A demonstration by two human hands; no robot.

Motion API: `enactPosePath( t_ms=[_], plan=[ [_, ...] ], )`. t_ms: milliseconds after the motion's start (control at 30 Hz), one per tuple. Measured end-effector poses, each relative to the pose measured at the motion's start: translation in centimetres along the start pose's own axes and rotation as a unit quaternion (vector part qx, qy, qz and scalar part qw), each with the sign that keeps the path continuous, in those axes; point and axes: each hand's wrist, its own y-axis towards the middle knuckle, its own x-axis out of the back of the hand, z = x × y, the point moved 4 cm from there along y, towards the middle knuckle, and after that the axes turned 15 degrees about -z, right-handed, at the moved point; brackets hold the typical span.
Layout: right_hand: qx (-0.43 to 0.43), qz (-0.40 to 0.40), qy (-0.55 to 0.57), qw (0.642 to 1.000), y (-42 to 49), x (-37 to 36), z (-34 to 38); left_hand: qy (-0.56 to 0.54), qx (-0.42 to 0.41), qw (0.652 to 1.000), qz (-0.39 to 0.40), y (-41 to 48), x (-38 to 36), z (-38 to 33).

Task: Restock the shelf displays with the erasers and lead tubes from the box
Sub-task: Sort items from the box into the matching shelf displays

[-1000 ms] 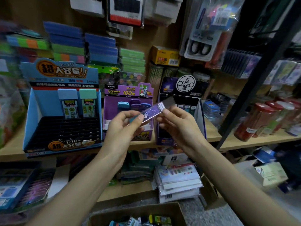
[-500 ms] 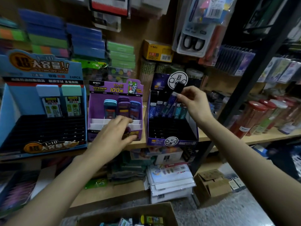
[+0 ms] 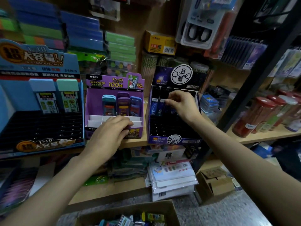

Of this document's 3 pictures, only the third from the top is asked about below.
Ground person's left hand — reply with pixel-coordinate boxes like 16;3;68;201
82;115;134;164

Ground person's right hand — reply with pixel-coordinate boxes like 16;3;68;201
165;89;204;125

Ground black and white display box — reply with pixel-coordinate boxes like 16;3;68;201
148;63;210;145

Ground purple display box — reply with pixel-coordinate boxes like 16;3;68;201
85;72;145;139

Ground wooden shelf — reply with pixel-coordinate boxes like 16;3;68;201
0;0;301;215

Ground brown cardboard box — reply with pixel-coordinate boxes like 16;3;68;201
75;200;182;226

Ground blue display box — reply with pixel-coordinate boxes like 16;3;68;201
0;39;85;158

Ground pile of pencil lead cases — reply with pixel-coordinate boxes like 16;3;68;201
96;212;166;226

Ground person's right forearm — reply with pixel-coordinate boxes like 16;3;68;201
195;113;301;226

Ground person's left forearm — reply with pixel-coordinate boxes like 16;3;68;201
0;155;109;226

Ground yellow carton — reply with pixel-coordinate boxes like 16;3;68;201
143;30;177;56

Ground red cylinder containers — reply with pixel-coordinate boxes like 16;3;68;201
233;94;301;138

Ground hanging white blister package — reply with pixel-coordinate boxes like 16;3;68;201
181;0;233;50

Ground stack of white packets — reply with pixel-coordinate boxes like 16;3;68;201
148;160;198;202

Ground row of dark blue refills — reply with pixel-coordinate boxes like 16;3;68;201
221;36;268;70

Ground small open brown carton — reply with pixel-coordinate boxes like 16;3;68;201
195;166;236;205

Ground stack of green packets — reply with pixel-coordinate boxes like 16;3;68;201
104;31;137;62

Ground stack of blue packets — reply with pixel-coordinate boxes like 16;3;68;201
9;0;105;52

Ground stack of multicoloured packets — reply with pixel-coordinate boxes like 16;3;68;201
0;9;66;50

